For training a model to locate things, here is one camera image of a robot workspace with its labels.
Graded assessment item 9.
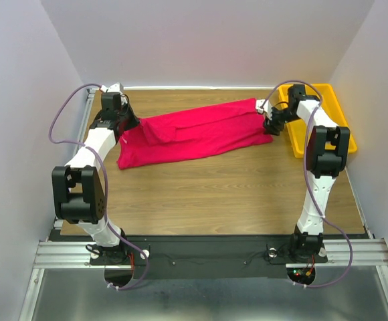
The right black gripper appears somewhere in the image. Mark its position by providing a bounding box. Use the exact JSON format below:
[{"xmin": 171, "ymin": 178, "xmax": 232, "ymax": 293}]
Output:
[{"xmin": 262, "ymin": 106, "xmax": 300, "ymax": 136}]

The red t shirt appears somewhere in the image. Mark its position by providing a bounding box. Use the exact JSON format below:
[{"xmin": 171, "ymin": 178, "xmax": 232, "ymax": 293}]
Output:
[{"xmin": 117, "ymin": 98, "xmax": 273, "ymax": 170}]

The yellow plastic bin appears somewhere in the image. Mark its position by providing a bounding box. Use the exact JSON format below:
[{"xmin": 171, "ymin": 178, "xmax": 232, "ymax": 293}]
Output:
[{"xmin": 278, "ymin": 84, "xmax": 357, "ymax": 158}]

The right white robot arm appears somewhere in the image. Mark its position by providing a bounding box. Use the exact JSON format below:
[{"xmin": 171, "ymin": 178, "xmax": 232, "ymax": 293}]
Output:
[{"xmin": 256, "ymin": 80, "xmax": 351, "ymax": 261}]

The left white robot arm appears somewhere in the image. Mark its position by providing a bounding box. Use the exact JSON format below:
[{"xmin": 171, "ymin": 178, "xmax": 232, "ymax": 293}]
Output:
[{"xmin": 52, "ymin": 88, "xmax": 140, "ymax": 265}]

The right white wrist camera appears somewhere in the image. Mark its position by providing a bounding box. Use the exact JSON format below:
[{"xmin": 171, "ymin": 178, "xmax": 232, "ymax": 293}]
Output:
[{"xmin": 256, "ymin": 99, "xmax": 271, "ymax": 114}]

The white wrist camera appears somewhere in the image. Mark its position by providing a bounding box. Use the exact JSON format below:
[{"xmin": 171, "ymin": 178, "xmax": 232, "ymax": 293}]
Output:
[
  {"xmin": 100, "ymin": 82, "xmax": 124, "ymax": 95},
  {"xmin": 256, "ymin": 99, "xmax": 271, "ymax": 114}
]

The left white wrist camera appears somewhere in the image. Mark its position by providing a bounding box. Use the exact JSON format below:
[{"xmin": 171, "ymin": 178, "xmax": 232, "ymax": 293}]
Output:
[{"xmin": 100, "ymin": 82, "xmax": 124, "ymax": 95}]

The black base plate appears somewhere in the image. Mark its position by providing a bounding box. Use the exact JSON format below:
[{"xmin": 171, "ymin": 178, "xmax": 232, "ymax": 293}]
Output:
[{"xmin": 52, "ymin": 229, "xmax": 328, "ymax": 285}]

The aluminium frame rail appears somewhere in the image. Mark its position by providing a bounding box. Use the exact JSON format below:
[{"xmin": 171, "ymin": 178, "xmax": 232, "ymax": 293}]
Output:
[{"xmin": 19, "ymin": 88, "xmax": 96, "ymax": 321}]

